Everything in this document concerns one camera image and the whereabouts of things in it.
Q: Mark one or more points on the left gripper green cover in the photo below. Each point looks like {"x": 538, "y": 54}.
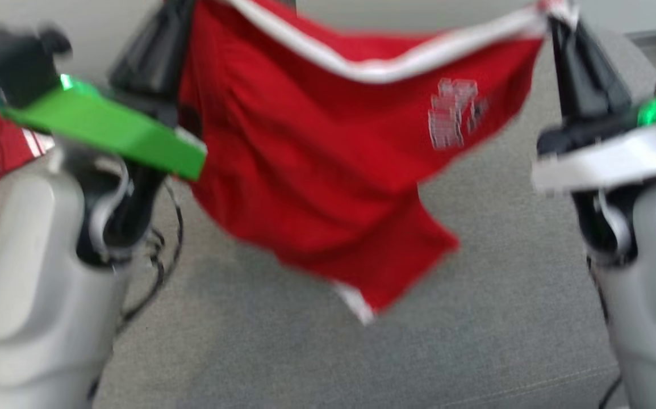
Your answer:
{"x": 112, "y": 128}

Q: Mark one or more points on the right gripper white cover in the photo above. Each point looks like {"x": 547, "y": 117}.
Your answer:
{"x": 611, "y": 159}

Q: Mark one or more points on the red basketball shorts white trim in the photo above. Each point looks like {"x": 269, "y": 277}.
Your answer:
{"x": 316, "y": 142}

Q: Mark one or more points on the grey fabric sofa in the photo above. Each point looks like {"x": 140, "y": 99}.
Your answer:
{"x": 475, "y": 284}

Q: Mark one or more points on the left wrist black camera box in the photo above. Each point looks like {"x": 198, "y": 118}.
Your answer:
{"x": 21, "y": 62}

